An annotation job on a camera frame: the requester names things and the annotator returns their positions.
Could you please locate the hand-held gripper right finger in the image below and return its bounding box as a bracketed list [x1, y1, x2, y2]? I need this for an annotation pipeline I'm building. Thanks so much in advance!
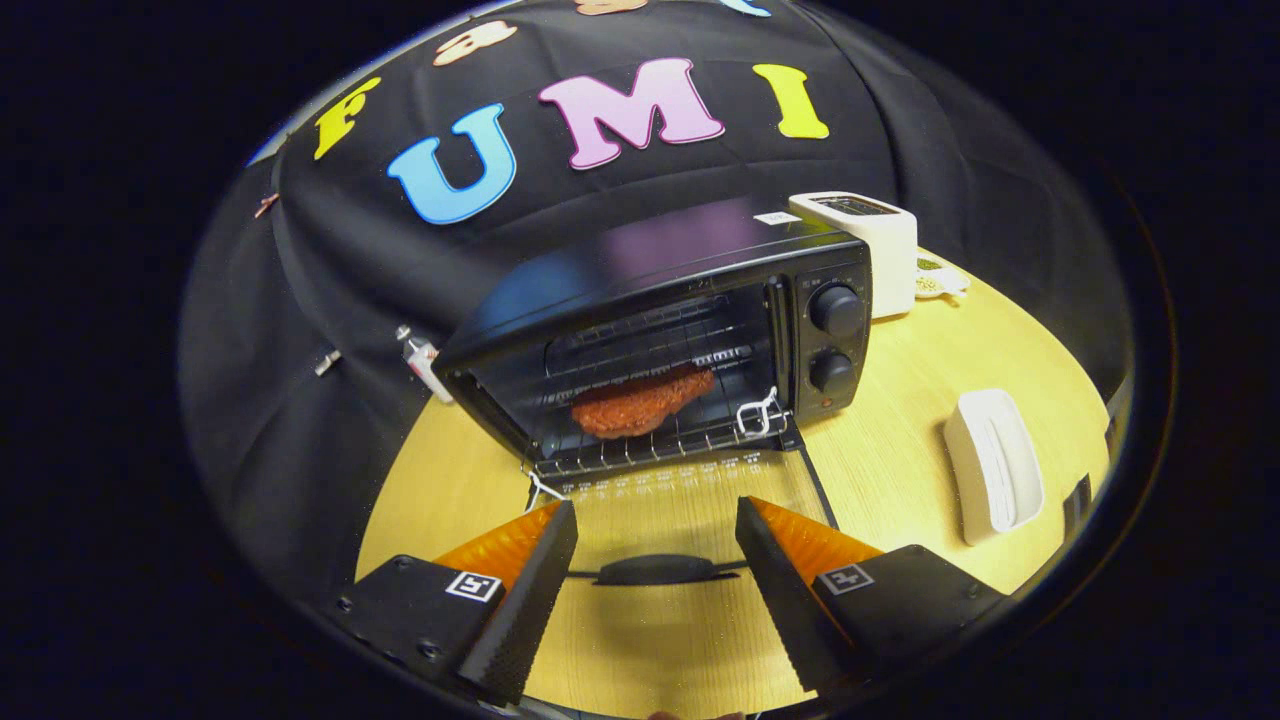
[734, 495, 1011, 695]

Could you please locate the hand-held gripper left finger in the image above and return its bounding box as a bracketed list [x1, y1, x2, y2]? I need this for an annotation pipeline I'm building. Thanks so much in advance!
[335, 499, 580, 708]

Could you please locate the red-brown breaded meat cutlet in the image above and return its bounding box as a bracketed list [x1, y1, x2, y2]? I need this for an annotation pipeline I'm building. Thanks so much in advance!
[570, 364, 717, 440]

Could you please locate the black toaster oven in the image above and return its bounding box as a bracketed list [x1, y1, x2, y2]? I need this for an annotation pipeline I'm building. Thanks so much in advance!
[432, 197, 875, 588]

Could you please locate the small plate with green food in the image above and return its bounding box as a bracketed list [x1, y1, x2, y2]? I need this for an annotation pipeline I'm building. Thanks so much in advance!
[915, 254, 972, 300]

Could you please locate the white bread toaster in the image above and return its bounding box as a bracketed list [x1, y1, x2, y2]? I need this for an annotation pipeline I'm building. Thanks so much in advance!
[788, 191, 920, 320]

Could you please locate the white rectangular dish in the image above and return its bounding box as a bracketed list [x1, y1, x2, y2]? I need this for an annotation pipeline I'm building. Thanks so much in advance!
[942, 388, 1046, 548]

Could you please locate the clear plastic bottle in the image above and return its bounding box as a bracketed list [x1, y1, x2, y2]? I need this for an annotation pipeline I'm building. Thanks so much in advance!
[395, 324, 454, 405]

